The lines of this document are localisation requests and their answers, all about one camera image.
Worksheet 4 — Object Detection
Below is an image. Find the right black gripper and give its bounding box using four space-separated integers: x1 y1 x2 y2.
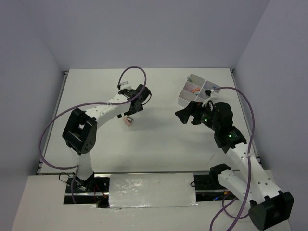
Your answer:
175 100 219 131

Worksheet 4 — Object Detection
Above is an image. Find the pink eraser block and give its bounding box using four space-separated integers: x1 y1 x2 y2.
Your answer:
123 116 134 127

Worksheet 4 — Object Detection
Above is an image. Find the orange cap highlighter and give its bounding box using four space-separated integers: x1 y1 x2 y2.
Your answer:
190 88 201 95

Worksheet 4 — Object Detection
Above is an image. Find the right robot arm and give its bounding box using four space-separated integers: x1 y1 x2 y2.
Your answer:
175 101 294 231

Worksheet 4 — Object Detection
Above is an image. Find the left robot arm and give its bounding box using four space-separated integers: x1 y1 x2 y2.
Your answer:
63 84 152 192

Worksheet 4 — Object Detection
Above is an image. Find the white compartment container left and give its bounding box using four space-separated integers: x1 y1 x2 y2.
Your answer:
178 74 205 107

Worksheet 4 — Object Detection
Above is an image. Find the white compartment container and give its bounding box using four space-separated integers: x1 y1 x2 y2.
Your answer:
196 80 220 102
178 74 205 107

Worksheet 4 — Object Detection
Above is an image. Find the white compartment container right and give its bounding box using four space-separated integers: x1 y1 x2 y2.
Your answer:
196 80 220 102

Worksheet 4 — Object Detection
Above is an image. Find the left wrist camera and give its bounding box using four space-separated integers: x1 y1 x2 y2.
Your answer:
117 81 131 90

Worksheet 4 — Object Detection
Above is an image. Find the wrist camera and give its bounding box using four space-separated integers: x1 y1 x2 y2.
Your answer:
203 89 218 106
117 81 131 90

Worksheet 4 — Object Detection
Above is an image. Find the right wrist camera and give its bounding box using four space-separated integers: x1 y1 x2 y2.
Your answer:
203 89 218 106

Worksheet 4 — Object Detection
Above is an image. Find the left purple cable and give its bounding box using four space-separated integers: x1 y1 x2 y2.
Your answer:
39 66 147 171

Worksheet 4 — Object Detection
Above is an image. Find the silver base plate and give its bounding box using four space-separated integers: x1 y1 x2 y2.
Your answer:
109 173 197 208

